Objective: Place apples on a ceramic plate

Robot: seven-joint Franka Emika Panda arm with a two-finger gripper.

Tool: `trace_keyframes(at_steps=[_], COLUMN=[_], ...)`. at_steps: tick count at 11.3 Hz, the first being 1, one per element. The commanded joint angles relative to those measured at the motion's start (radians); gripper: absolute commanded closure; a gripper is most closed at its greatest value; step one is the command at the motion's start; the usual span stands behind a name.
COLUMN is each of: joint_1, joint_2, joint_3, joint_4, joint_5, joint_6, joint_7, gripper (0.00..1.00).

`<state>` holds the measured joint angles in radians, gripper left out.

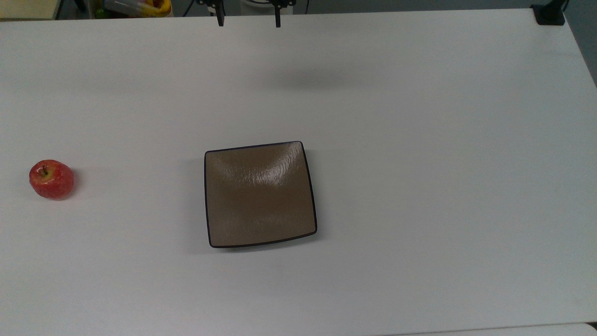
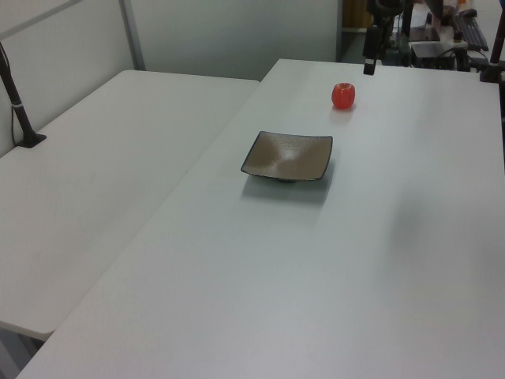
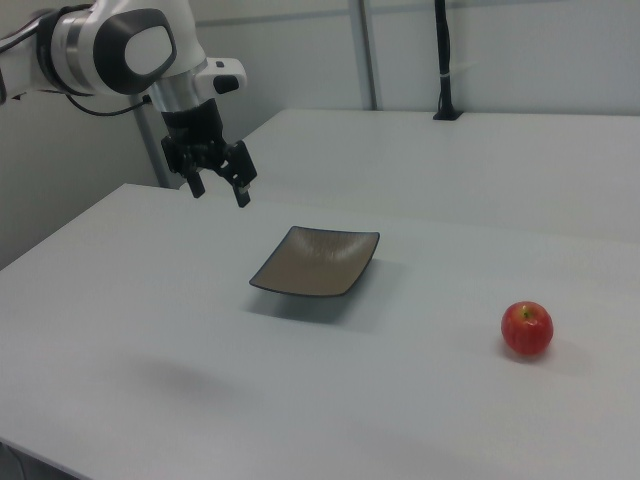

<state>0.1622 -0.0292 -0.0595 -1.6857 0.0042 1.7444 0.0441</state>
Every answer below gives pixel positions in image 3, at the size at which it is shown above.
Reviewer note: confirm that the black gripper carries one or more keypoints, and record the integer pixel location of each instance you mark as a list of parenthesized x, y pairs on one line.
[(192, 125)]

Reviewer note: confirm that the red apple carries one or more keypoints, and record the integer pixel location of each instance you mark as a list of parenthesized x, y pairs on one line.
[(527, 329)]

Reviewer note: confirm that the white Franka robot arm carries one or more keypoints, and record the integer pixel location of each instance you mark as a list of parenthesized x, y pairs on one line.
[(100, 45)]

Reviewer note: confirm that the square brown ceramic plate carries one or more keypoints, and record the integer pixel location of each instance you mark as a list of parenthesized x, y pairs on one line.
[(315, 265)]

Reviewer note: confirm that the black pole with base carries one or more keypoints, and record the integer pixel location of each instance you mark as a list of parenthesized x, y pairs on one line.
[(444, 60)]

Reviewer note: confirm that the grey metal frame post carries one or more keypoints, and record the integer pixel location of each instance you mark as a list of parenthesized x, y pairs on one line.
[(152, 145), (369, 55)]

